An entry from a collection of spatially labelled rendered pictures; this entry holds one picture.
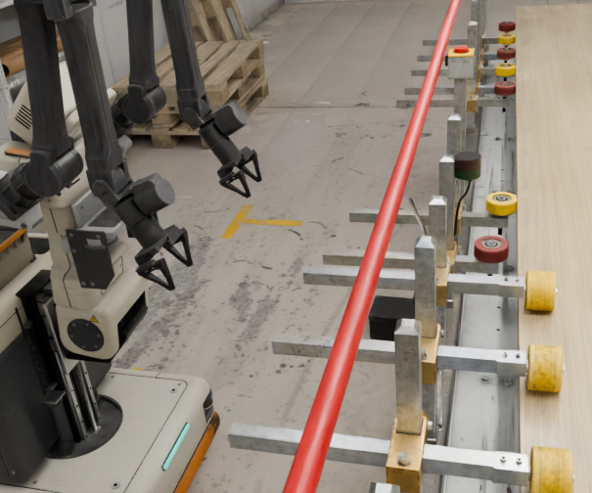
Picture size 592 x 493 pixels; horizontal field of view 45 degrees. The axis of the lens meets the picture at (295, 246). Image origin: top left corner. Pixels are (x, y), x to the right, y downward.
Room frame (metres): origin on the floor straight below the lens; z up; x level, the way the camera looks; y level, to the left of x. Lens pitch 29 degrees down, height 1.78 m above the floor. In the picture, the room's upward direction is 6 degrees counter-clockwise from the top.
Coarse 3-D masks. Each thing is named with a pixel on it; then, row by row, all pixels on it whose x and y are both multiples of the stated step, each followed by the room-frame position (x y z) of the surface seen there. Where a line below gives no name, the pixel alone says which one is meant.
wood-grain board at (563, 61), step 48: (528, 48) 3.15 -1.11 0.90; (576, 48) 3.08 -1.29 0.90; (528, 96) 2.53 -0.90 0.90; (576, 96) 2.47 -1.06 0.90; (528, 144) 2.08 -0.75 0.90; (576, 144) 2.04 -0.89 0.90; (528, 192) 1.75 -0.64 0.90; (576, 192) 1.72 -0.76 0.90; (528, 240) 1.50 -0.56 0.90; (576, 240) 1.47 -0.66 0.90; (576, 288) 1.27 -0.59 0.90; (528, 336) 1.13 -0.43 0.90; (576, 336) 1.11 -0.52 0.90; (576, 384) 0.98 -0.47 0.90; (528, 432) 0.87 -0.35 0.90; (576, 432) 0.86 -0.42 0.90; (576, 480) 0.77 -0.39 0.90
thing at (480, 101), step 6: (396, 102) 2.79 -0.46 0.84; (402, 102) 2.78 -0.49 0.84; (408, 102) 2.77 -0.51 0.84; (414, 102) 2.77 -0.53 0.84; (432, 102) 2.74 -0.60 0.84; (438, 102) 2.74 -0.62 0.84; (444, 102) 2.73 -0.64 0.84; (450, 102) 2.72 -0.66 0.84; (480, 102) 2.69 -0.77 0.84; (486, 102) 2.68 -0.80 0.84; (492, 102) 2.67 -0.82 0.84; (498, 102) 2.67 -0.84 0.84; (504, 102) 2.66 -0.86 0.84; (504, 108) 2.67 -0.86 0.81
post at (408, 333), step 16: (400, 320) 0.86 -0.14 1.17; (416, 320) 0.85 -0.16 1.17; (400, 336) 0.83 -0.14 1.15; (416, 336) 0.83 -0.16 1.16; (400, 352) 0.83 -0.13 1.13; (416, 352) 0.83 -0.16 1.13; (400, 368) 0.83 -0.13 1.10; (416, 368) 0.83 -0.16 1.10; (400, 384) 0.83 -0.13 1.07; (416, 384) 0.83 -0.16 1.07; (400, 400) 0.83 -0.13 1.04; (416, 400) 0.83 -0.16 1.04; (400, 416) 0.83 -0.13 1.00; (416, 416) 0.83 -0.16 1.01; (416, 432) 0.83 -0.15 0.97
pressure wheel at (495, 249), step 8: (480, 240) 1.51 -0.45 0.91; (488, 240) 1.51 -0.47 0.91; (496, 240) 1.51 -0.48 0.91; (504, 240) 1.50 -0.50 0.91; (480, 248) 1.47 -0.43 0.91; (488, 248) 1.46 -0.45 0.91; (496, 248) 1.46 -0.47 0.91; (504, 248) 1.46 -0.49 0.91; (480, 256) 1.47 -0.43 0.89; (488, 256) 1.45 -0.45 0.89; (496, 256) 1.45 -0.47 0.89; (504, 256) 1.46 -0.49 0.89
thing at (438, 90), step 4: (404, 88) 3.03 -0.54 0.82; (408, 88) 3.02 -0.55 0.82; (412, 88) 3.01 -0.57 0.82; (416, 88) 3.01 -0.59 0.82; (420, 88) 3.00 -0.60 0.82; (436, 88) 2.98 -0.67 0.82; (440, 88) 2.98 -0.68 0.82; (444, 88) 2.97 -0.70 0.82; (448, 88) 2.97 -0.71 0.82; (452, 88) 2.96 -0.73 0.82; (480, 88) 2.93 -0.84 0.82; (484, 88) 2.92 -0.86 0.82; (488, 88) 2.92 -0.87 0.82; (492, 88) 2.91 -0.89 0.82; (404, 92) 3.03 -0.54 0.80; (408, 92) 3.02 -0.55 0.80; (412, 92) 3.01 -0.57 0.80; (416, 92) 3.01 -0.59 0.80; (436, 92) 2.98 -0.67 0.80; (440, 92) 2.98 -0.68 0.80; (444, 92) 2.97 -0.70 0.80; (448, 92) 2.97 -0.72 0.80; (452, 92) 2.96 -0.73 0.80; (480, 92) 2.93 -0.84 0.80; (484, 92) 2.92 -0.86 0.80; (488, 92) 2.92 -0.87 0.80; (492, 92) 2.91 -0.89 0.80
